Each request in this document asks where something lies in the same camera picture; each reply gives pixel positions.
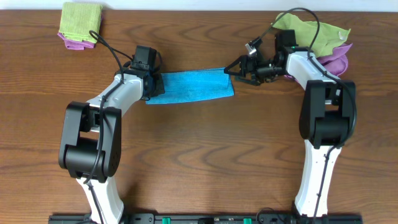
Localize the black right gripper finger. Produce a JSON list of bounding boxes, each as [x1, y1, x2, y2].
[[224, 57, 243, 77], [234, 75, 261, 86]]

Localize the blue cloth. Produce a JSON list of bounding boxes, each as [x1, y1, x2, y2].
[[146, 67, 234, 105]]

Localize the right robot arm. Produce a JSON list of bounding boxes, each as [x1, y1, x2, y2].
[[224, 30, 357, 223]]

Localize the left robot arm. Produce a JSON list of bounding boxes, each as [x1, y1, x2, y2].
[[58, 46, 164, 223]]

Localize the crumpled green cloth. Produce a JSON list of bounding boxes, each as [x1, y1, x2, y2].
[[273, 13, 351, 57]]

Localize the folded purple cloth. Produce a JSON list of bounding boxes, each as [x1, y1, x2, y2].
[[57, 14, 103, 50]]

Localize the folded green cloth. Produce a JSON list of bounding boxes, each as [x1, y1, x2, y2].
[[59, 2, 103, 44]]

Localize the crumpled purple cloth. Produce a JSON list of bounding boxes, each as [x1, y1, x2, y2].
[[282, 44, 353, 88]]

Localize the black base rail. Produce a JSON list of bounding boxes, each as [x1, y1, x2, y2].
[[48, 212, 363, 224]]

